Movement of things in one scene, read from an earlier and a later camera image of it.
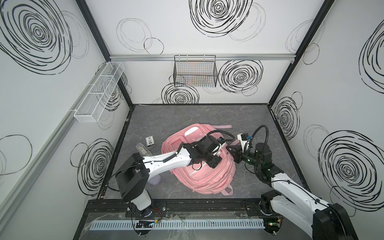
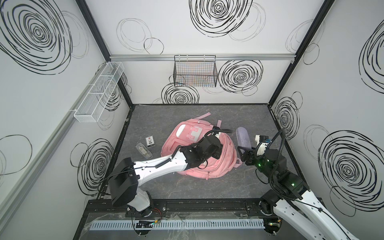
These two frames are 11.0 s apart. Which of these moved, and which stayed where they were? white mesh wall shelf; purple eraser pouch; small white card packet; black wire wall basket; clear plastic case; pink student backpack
Moved: purple eraser pouch; pink student backpack
Stayed: black wire wall basket; clear plastic case; white mesh wall shelf; small white card packet
